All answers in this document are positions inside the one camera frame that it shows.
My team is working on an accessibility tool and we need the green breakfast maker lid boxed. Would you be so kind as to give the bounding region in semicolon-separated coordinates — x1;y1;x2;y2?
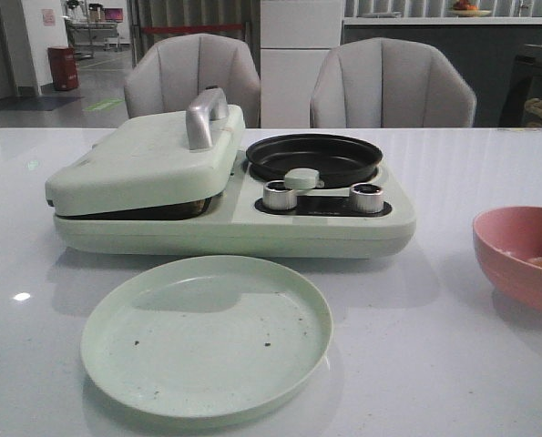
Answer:
45;88;245;220

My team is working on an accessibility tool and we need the pink bowl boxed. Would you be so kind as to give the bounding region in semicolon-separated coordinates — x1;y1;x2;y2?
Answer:
472;206;542;310

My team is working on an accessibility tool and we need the green breakfast maker base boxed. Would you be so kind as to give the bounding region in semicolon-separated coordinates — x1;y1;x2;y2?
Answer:
54;152;416;259

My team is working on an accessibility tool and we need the left silver control knob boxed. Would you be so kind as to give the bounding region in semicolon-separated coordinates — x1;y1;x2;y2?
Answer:
262;180;297;211

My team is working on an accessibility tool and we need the silver control knob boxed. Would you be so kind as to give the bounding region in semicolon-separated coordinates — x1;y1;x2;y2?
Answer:
348;182;384;214
262;180;297;211

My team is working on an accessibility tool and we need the black round frying pan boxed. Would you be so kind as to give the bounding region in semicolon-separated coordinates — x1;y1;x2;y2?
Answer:
246;133;383;188

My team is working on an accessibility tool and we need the right silver control knob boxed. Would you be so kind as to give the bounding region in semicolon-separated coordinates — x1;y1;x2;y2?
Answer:
348;182;384;214

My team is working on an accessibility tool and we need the green round plate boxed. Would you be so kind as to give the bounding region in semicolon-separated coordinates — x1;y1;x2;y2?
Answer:
80;256;332;425

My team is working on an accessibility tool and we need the right grey armchair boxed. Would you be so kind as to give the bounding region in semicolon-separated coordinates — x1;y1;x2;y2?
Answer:
310;37;476;128

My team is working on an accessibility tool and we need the grey armchair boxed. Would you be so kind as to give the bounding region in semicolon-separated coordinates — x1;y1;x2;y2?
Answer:
310;37;476;128
124;34;261;128

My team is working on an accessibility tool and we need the left grey armchair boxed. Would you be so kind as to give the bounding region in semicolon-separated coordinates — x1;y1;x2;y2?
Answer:
124;34;261;128

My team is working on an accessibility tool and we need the white cabinet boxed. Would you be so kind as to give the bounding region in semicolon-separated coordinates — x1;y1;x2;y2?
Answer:
261;1;343;128

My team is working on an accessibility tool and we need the red bin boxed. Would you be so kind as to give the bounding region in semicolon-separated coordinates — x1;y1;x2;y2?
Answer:
47;46;79;91

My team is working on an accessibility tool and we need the grey counter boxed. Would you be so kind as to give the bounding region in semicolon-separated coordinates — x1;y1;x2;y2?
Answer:
342;16;542;127

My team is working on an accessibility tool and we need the fruit plate on counter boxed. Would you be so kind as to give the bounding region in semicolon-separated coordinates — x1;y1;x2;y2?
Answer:
448;0;492;17

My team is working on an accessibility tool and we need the dark appliance at right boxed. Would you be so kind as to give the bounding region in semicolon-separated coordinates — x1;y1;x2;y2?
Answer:
498;44;542;127

